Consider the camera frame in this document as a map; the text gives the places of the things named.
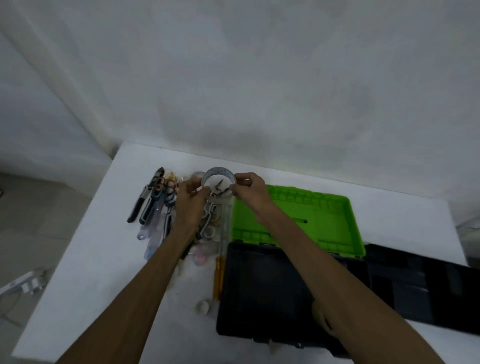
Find person's right hand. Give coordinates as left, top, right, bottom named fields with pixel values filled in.
left=229, top=172, right=277, bottom=218

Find clear handled screwdriver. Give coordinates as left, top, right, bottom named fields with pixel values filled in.
left=136, top=204, right=170, bottom=260

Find person's left forearm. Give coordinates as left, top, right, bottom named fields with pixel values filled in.
left=55, top=227, right=197, bottom=364

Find yellow handled screwdriver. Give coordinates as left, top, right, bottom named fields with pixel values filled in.
left=212, top=256, right=225, bottom=301

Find black toolbox lid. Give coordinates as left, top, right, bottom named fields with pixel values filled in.
left=339, top=244, right=480, bottom=336

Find grey tape roll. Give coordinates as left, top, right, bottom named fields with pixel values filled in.
left=201, top=166, right=236, bottom=193

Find person's left hand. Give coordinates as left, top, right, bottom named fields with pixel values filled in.
left=174, top=177, right=212, bottom=242

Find white power strip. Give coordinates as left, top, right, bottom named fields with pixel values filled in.
left=0, top=267, right=53, bottom=297

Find black handled pliers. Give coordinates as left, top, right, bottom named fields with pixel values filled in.
left=127, top=167, right=166, bottom=224

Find clear plastic box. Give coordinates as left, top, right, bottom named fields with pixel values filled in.
left=204, top=199, right=234, bottom=259

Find grey and orange handled pliers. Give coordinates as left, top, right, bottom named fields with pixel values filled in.
left=139, top=179, right=166, bottom=226

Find person's right forearm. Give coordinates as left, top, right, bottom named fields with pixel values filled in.
left=259, top=204, right=446, bottom=364

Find black toolbox base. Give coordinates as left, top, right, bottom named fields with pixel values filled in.
left=216, top=241, right=372, bottom=357

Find green plastic organizer tray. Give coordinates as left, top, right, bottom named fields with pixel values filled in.
left=229, top=184, right=366, bottom=259

